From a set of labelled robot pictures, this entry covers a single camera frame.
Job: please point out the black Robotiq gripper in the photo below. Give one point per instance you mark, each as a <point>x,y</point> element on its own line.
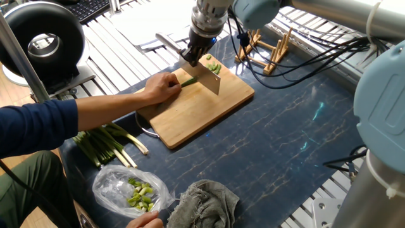
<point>202,39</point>

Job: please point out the steel cleaver knife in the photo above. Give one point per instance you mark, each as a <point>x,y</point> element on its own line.
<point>205,77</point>

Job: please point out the long green scallion leaves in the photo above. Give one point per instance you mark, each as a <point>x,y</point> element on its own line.
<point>189,82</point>

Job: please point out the clear plastic bag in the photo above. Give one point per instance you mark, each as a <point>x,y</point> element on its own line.
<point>110,190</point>

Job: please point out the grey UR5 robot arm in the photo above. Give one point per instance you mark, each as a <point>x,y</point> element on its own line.
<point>379,104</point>

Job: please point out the person's left forearm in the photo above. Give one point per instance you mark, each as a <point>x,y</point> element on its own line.
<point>110,109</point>

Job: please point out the person's left hand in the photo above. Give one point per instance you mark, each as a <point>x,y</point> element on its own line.
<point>161,87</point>

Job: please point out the person's right hand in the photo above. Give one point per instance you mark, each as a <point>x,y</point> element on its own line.
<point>145,220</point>

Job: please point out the chopped scallion pieces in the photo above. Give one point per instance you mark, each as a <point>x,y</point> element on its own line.
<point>142,199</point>
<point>214,67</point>

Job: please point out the white paper sheets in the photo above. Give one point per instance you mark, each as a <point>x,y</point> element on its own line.
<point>152,22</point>

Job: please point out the wooden cutting board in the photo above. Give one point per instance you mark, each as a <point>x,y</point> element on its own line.
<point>196,111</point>

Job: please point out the wooden peg rack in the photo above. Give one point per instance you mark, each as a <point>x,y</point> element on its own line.
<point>275,57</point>

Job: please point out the scallion stalk with white end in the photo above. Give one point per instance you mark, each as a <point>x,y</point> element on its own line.
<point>121,158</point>
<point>126,157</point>
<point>136,142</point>

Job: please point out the black computer keyboard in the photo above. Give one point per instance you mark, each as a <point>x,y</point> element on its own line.
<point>88,9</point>

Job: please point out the grey-green cloth rag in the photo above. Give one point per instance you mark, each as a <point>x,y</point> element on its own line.
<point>205,206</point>

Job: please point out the dark blue shirt sleeve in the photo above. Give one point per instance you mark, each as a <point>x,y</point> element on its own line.
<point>34,126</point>

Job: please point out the green trousers leg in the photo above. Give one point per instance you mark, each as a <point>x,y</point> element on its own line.
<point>31,190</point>

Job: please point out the aluminium frame post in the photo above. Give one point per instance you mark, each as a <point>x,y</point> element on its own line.
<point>22,63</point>

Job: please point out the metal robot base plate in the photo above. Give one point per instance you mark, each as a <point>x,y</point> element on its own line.
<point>326,209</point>

